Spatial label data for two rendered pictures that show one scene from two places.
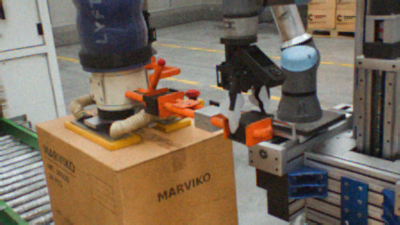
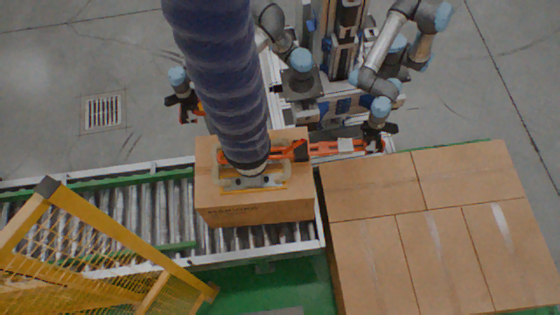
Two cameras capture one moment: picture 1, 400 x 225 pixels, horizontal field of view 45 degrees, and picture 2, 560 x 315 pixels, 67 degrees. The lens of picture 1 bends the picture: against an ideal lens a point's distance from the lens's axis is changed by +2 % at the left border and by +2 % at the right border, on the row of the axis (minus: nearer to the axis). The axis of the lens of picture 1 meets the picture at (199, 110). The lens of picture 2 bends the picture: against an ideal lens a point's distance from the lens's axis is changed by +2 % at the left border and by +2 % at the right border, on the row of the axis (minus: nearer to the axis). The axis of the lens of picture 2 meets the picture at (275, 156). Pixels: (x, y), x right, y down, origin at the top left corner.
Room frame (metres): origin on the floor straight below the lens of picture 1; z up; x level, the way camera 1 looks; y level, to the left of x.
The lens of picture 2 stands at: (0.88, 0.85, 3.04)
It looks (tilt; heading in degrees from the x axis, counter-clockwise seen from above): 65 degrees down; 308
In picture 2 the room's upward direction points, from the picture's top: 6 degrees counter-clockwise
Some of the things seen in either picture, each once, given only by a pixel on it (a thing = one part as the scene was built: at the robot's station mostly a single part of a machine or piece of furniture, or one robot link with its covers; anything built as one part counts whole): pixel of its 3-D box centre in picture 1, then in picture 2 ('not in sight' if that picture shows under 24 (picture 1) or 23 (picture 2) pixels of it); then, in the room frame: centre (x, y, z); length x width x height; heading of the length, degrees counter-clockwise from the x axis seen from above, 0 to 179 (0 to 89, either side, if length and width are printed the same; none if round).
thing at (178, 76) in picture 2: not in sight; (178, 79); (1.89, 0.20, 1.50); 0.09 x 0.08 x 0.11; 72
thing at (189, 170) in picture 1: (134, 181); (256, 179); (1.51, 0.24, 0.87); 0.60 x 0.40 x 0.40; 37
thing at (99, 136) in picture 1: (99, 127); (252, 181); (1.46, 0.32, 1.09); 0.34 x 0.10 x 0.05; 37
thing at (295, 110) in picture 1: (298, 102); (301, 76); (1.57, -0.34, 1.09); 0.15 x 0.15 x 0.10
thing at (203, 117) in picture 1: (212, 118); (345, 147); (1.14, -0.03, 1.20); 0.07 x 0.07 x 0.04; 37
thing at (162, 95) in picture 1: (163, 102); (300, 150); (1.32, 0.10, 1.20); 0.10 x 0.08 x 0.06; 127
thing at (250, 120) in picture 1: (246, 128); (373, 145); (1.03, -0.11, 1.20); 0.08 x 0.07 x 0.05; 37
